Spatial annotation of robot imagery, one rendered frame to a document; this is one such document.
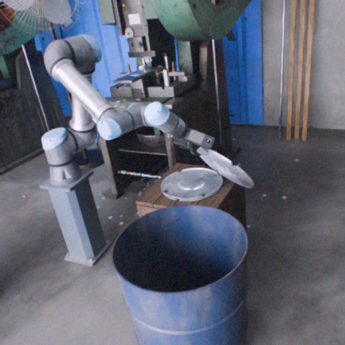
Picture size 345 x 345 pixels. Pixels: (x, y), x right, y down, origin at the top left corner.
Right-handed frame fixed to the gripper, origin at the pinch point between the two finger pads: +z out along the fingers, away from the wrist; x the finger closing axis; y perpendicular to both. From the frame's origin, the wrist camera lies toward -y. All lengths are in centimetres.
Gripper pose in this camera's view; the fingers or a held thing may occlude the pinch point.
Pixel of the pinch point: (208, 151)
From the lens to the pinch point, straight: 145.3
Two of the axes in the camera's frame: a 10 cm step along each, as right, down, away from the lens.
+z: 5.7, 3.4, 7.5
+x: -3.9, 9.1, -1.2
